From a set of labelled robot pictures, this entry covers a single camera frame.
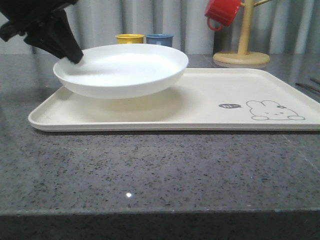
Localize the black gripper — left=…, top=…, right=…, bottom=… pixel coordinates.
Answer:
left=0, top=0, right=84, bottom=64

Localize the white round plate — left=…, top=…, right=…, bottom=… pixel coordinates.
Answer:
left=53, top=43, right=189, bottom=99

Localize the yellow mug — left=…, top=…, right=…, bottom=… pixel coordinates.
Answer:
left=115, top=33, right=145, bottom=44

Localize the blue mug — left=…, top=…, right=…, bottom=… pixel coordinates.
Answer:
left=145, top=33, right=174, bottom=47

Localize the red mug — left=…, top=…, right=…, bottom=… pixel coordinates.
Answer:
left=204, top=0, right=242, bottom=31

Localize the cream rabbit serving tray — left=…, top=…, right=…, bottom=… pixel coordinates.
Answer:
left=28, top=68, right=320, bottom=132

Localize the wooden mug tree stand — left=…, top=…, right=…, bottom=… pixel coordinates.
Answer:
left=213, top=0, right=270, bottom=65

